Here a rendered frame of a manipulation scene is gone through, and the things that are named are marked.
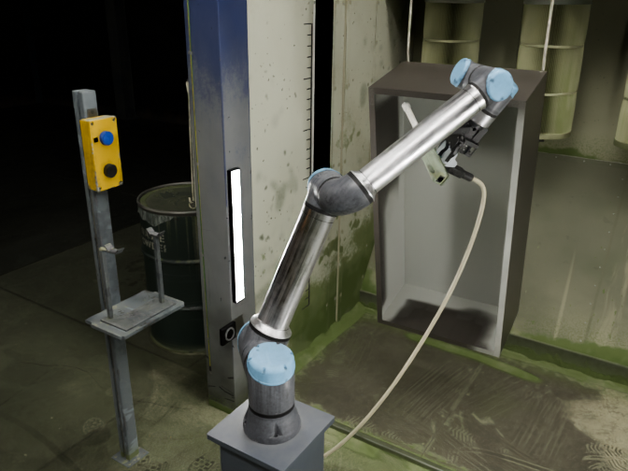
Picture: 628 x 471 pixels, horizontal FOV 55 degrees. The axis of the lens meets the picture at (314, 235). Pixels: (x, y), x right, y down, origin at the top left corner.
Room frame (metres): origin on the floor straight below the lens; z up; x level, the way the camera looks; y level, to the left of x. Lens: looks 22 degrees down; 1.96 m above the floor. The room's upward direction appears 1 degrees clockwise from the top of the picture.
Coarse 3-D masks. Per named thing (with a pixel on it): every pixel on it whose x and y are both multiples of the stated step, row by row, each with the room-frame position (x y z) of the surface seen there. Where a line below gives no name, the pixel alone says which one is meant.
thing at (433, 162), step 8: (408, 104) 2.36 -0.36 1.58; (408, 112) 2.31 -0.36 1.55; (432, 152) 2.03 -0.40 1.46; (424, 160) 2.03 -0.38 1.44; (432, 160) 1.99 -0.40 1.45; (440, 160) 2.02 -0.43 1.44; (432, 168) 1.96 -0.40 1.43; (440, 168) 1.94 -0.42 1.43; (448, 168) 2.05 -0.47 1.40; (456, 168) 2.05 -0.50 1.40; (432, 176) 1.94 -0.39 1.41; (440, 176) 1.92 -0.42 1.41; (448, 176) 1.94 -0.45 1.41; (456, 176) 2.06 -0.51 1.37; (464, 176) 2.07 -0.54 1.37; (472, 176) 2.08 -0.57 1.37; (440, 184) 1.95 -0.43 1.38
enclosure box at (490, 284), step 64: (448, 64) 2.58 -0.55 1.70; (384, 128) 2.55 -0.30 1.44; (512, 128) 2.49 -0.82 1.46; (384, 192) 2.59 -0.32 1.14; (448, 192) 2.68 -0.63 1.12; (512, 192) 2.16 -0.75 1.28; (384, 256) 2.63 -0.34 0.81; (448, 256) 2.74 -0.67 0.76; (512, 256) 2.26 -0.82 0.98; (384, 320) 2.62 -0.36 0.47; (448, 320) 2.58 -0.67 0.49; (512, 320) 2.48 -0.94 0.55
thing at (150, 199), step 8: (152, 192) 3.40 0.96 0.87; (160, 192) 3.40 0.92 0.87; (168, 192) 3.41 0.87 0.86; (176, 192) 3.42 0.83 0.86; (184, 192) 3.42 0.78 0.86; (144, 200) 3.24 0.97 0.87; (152, 200) 3.26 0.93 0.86; (160, 200) 3.26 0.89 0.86; (168, 200) 3.26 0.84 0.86; (176, 200) 3.26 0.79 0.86; (184, 200) 3.25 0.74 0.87; (160, 208) 3.12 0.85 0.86; (168, 208) 3.12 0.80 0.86; (176, 208) 3.12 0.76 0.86; (184, 208) 3.12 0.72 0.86; (192, 208) 3.12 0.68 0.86
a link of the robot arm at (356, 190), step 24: (480, 72) 1.83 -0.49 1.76; (504, 72) 1.78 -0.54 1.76; (456, 96) 1.79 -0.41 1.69; (480, 96) 1.77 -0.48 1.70; (504, 96) 1.78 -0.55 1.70; (432, 120) 1.76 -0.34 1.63; (456, 120) 1.75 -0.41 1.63; (408, 144) 1.72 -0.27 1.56; (432, 144) 1.74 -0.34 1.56; (384, 168) 1.70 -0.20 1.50; (336, 192) 1.68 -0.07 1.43; (360, 192) 1.66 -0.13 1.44
